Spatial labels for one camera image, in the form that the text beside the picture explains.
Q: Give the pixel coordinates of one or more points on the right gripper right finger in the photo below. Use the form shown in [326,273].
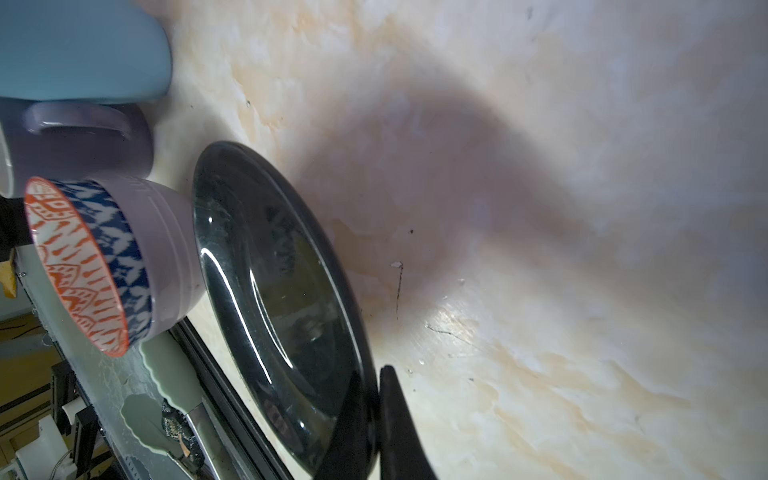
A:
[402,454]

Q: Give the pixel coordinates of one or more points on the red patterned bowl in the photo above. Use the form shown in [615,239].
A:
[120,252]

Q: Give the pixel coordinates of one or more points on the green handled metal tongs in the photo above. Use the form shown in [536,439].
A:
[177,382]

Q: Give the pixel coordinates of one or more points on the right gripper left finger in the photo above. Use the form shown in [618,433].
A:
[350,448]

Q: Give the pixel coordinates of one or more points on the dark snack packet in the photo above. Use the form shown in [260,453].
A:
[179,432]

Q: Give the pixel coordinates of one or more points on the lavender mug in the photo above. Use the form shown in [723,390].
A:
[70,140]

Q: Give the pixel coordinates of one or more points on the light blue mug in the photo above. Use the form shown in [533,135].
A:
[109,52]

